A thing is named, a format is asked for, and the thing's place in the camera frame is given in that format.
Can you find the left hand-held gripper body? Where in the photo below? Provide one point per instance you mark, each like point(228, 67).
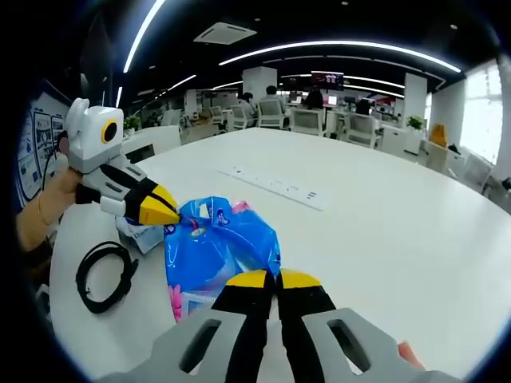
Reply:
point(89, 139)

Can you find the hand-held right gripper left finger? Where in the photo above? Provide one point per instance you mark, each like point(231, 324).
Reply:
point(247, 307)

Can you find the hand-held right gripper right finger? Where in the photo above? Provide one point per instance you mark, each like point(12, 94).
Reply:
point(303, 303)

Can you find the wet wipes pack blue lid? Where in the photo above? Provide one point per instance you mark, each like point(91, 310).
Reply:
point(145, 237)

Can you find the blue tissue pack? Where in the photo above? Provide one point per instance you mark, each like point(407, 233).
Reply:
point(215, 255)

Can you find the person's left hand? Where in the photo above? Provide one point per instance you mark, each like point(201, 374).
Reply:
point(62, 189)

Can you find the person's right hand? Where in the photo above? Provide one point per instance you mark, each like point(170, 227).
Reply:
point(409, 355)

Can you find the small potted plant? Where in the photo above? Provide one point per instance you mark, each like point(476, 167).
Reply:
point(131, 123)

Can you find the white low cabinet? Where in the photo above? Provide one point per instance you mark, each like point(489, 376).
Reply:
point(155, 140)

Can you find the white table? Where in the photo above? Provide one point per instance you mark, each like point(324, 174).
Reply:
point(379, 247)

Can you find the white office chair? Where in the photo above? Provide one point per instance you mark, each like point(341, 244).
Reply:
point(239, 117)
point(309, 119)
point(271, 112)
point(361, 128)
point(217, 115)

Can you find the white table power strip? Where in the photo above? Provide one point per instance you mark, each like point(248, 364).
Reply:
point(279, 187)

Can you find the ceiling air vent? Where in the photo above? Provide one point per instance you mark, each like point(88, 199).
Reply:
point(225, 32)

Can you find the potted green plant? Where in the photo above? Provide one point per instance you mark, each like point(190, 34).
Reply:
point(415, 121)

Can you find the yellow bag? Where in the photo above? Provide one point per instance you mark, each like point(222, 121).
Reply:
point(438, 134)

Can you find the long ceiling light strip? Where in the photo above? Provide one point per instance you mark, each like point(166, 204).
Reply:
point(339, 43)

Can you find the wall poster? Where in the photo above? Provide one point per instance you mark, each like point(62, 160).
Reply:
point(40, 131)

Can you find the wall television screen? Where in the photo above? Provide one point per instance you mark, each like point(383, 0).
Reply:
point(327, 80)

